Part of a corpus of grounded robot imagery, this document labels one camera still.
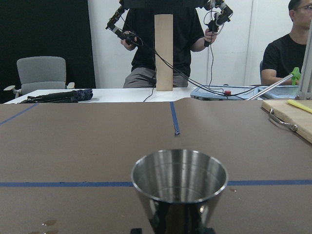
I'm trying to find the steel jigger measuring cup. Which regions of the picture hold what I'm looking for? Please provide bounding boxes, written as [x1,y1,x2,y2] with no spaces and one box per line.
[131,149,229,234]

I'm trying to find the teach pendant near operator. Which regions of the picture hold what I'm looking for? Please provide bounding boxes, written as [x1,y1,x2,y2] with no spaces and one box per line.
[190,85,299,100]

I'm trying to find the standing operator in black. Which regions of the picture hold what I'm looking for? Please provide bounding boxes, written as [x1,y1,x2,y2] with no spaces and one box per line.
[121,8,217,88]

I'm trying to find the grey office chair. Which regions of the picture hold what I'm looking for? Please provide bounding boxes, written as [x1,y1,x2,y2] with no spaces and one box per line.
[4,56,75,98]

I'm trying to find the yellow plastic knife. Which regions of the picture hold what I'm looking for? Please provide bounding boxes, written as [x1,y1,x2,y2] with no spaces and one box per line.
[287,99,312,113]

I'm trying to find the seated man in black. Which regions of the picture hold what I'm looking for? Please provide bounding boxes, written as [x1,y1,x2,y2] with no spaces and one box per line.
[261,0,312,86]

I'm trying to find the bamboo cutting board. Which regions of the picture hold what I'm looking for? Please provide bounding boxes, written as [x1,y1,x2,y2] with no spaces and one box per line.
[262,99,312,143]

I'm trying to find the wooden plank post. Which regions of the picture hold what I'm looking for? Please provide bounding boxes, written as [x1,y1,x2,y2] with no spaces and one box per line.
[155,14,173,91]

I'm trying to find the aluminium frame post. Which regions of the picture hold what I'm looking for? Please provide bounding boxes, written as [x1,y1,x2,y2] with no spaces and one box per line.
[295,29,312,100]

